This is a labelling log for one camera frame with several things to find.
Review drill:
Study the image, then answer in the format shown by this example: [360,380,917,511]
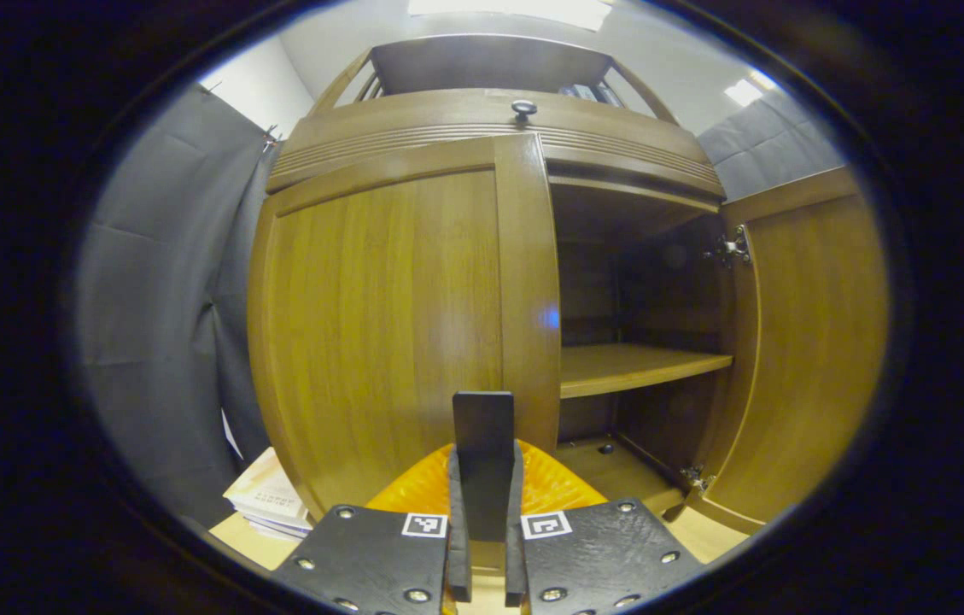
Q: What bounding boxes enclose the black door handle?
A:
[453,391,516,543]

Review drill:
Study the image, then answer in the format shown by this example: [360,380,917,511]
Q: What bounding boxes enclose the thin white book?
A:
[249,523,313,542]
[238,511,313,534]

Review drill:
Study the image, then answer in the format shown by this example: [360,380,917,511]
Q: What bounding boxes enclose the wooden inner shelf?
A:
[560,343,734,400]

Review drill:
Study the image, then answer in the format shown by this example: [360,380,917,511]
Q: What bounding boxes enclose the wooden shoe cabinet door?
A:
[686,167,891,535]
[247,132,564,522]

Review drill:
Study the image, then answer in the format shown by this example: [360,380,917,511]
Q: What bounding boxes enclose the black backdrop cloth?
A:
[72,81,845,526]

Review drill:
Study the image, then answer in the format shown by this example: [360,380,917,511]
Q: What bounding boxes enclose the small ceiling light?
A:
[722,70,780,108]

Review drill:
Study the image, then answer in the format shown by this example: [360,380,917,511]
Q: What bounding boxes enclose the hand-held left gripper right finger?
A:
[503,438,704,615]

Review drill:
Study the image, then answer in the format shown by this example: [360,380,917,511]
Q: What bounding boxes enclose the wooden double-door shoe cabinet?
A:
[264,34,739,518]

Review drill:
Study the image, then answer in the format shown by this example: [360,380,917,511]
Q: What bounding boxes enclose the wooden cabinet drawer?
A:
[266,88,726,199]

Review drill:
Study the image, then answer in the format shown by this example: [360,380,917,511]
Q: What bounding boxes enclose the pale paperback book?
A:
[223,447,312,524]

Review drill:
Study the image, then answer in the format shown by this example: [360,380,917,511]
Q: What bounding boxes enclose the large ceiling light panel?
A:
[407,0,615,32]

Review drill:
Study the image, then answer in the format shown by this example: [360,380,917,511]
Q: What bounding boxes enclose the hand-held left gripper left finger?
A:
[270,440,474,615]

